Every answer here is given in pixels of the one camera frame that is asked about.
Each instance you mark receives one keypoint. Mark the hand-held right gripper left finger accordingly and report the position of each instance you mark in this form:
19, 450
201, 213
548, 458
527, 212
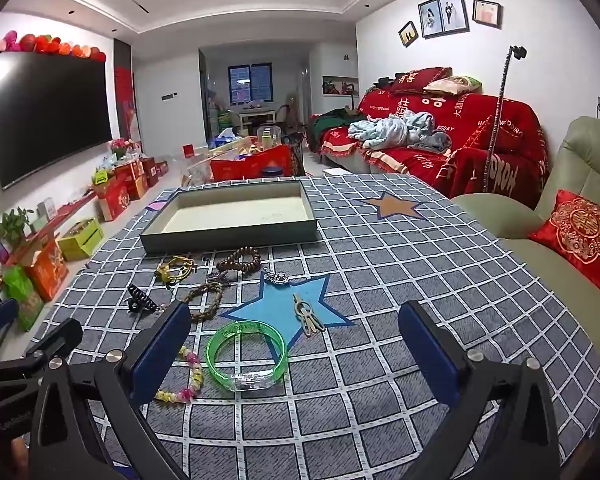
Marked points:
162, 350

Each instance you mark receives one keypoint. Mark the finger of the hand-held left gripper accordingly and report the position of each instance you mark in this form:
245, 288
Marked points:
55, 340
0, 317

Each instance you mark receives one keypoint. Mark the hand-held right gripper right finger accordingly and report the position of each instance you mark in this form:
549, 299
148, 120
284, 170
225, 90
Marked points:
430, 347

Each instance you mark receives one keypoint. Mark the black claw hair clip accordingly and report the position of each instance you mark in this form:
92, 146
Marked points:
137, 301

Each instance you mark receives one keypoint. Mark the green translucent bangle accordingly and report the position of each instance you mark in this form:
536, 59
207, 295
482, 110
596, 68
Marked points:
252, 382

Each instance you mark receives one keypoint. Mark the metal hair clip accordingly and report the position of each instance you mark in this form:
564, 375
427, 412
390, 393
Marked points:
307, 322

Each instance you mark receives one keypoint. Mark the grey-green shallow tray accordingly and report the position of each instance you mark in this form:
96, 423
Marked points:
230, 242

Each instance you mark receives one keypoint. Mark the green gift bag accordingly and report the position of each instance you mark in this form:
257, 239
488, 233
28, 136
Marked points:
22, 295

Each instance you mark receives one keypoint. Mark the orange gift bag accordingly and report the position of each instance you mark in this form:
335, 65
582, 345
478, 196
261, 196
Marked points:
47, 272

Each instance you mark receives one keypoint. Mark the purple gem pendant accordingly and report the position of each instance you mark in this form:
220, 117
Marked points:
217, 276

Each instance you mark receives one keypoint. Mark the grey checked tablecloth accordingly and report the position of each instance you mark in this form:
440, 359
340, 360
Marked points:
380, 270

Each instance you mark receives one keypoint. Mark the green potted plant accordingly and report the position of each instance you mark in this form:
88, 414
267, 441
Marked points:
12, 225

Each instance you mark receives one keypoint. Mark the yellow-green carton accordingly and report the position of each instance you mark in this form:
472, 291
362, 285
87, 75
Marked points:
80, 242

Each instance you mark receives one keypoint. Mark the red television shelf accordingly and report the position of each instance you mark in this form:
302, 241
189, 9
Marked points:
55, 220

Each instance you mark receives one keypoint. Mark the red gold gift box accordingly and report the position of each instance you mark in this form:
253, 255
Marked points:
130, 177
112, 202

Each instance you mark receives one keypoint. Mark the dark red gift box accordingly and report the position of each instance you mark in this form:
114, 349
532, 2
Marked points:
150, 170

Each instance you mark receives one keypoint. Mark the glass coffee table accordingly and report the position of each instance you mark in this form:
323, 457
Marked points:
195, 170

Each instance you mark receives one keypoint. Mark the red gold embroidered cushion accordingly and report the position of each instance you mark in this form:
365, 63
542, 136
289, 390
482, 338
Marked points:
580, 232

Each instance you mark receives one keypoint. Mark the pink flower bouquet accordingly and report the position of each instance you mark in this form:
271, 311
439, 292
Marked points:
122, 147

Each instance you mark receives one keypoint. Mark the light blue clothes pile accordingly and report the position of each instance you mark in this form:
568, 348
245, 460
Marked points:
395, 130

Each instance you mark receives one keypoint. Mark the blue tissue box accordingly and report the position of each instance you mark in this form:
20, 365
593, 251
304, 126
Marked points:
225, 135

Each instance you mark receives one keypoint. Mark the red bed with clothes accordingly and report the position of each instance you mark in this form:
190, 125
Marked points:
480, 125

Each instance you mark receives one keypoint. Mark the pale green armchair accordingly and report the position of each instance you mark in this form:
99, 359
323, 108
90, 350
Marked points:
585, 160

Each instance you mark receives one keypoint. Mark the dark green cloth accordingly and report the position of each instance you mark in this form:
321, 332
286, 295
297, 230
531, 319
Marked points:
330, 120

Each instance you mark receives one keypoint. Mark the white side table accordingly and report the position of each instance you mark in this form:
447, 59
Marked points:
255, 117

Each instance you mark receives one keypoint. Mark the black metal stand pole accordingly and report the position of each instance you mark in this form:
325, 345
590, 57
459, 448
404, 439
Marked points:
502, 105

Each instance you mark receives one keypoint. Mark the light printed pillow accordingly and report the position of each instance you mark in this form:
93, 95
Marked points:
452, 85

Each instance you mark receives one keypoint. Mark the red embroidered pillow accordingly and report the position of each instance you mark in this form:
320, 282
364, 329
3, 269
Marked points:
420, 79

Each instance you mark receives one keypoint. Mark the red pink balloon garland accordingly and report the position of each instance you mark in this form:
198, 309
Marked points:
45, 44

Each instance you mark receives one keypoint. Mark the dark window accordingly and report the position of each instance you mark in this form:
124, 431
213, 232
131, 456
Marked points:
250, 84

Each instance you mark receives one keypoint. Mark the black wall television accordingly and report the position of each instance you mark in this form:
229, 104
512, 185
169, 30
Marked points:
50, 115

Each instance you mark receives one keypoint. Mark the red wall decoration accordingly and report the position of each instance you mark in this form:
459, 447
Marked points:
125, 90

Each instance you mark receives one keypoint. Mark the small dark photo frame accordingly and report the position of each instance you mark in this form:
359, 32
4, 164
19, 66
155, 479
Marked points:
408, 34

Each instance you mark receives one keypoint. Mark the black wedding photo frame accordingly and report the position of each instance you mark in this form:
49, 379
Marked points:
454, 12
430, 20

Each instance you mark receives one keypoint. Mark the black portrait photo frame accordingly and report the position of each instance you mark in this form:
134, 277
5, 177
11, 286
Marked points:
487, 12

